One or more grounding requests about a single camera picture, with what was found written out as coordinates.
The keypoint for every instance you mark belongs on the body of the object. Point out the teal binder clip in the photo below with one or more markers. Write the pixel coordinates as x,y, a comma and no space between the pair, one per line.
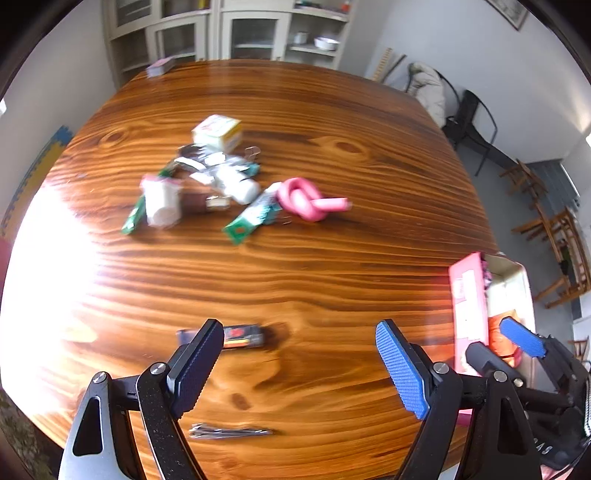
250,168

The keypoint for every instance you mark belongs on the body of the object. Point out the white bowl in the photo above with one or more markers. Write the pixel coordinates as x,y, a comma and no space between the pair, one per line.
327,43

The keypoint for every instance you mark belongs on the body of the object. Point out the wooden chairs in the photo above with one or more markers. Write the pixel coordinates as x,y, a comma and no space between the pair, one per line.
561,240

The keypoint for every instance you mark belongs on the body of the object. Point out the pink cardboard box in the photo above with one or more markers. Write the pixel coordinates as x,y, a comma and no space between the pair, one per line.
471,304

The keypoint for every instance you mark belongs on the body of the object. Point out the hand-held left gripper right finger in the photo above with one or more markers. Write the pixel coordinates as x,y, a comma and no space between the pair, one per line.
401,374

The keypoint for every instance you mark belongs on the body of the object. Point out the small purple pink box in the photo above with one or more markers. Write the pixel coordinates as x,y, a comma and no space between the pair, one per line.
160,67

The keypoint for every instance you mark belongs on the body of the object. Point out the blue yellow foam mat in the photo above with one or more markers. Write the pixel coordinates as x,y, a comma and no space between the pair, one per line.
46,157

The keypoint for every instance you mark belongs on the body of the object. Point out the brown gold lipstick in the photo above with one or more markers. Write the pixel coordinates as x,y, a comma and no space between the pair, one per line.
201,202

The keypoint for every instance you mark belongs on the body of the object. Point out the bundle of metal pins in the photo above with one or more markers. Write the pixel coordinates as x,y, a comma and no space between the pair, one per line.
231,432

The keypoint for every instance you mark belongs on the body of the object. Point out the dark stick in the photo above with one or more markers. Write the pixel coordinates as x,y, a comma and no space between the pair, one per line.
393,68

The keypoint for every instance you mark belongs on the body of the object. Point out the white pink cylinder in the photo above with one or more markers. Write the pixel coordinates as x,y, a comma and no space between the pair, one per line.
160,205

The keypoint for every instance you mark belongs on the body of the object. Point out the white cup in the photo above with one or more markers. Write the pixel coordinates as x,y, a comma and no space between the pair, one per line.
301,38

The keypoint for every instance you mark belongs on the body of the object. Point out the black metal chair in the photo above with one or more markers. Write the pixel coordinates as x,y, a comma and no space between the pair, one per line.
471,120

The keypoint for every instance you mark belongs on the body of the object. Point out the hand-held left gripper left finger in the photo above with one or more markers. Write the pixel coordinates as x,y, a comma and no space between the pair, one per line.
198,369

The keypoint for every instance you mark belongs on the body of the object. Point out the long green packet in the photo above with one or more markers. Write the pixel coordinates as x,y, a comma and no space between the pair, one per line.
134,218

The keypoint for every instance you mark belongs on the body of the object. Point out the framed wall picture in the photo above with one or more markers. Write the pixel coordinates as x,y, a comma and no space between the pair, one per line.
510,11

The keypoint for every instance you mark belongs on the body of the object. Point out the white glass door cabinet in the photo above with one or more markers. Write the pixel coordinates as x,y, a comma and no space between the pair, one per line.
231,32

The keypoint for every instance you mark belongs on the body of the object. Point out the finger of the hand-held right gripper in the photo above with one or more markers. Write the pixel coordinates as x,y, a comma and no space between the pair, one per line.
524,338
482,357

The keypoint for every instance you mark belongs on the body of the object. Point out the black red small packet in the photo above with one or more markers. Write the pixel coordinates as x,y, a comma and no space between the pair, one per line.
242,337

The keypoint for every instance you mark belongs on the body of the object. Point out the white cream tube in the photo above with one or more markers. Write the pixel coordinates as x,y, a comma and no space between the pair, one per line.
240,184

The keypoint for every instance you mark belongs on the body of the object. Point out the light wooden stick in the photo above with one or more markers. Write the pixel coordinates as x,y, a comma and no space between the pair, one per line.
381,64

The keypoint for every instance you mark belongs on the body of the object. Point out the pink foam twist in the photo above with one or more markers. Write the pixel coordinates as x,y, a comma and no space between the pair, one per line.
307,201

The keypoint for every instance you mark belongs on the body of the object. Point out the beige jacket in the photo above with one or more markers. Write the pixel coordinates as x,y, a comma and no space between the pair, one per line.
427,90

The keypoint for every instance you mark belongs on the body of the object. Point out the yellow white carton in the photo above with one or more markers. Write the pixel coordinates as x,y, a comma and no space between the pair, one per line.
217,131

